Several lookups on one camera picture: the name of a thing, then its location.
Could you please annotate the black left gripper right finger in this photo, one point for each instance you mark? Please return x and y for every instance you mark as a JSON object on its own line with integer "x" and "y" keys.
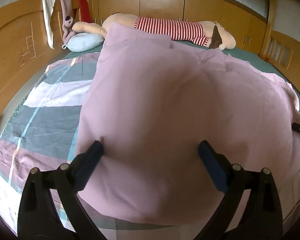
{"x": 262, "y": 216}

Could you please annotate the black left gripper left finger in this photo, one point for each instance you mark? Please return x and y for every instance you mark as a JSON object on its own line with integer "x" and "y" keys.
{"x": 38, "y": 218}

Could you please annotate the pink hooded jacket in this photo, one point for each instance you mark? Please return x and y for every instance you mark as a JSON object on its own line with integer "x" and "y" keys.
{"x": 153, "y": 100}

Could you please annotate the wooden footboard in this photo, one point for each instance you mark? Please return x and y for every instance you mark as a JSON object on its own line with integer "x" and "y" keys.
{"x": 283, "y": 52}

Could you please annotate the plaid pink grey bedsheet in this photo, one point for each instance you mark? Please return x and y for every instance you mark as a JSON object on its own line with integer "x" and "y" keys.
{"x": 42, "y": 132}

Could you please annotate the large striped plush toy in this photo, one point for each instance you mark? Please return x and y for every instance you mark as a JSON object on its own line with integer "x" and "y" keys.
{"x": 204, "y": 33}

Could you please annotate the light blue neck pillow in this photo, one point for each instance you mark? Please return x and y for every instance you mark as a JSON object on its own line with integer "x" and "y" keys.
{"x": 83, "y": 42}

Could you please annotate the red cloth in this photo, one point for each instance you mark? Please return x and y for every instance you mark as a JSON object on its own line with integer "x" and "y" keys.
{"x": 84, "y": 9}

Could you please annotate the white towel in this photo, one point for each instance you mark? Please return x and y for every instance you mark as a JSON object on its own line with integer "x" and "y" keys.
{"x": 48, "y": 7}

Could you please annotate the pink dog plush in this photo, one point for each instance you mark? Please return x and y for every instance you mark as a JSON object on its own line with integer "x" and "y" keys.
{"x": 68, "y": 21}

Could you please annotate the wooden cabinet wall unit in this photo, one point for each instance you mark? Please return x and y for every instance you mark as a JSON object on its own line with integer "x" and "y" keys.
{"x": 246, "y": 25}

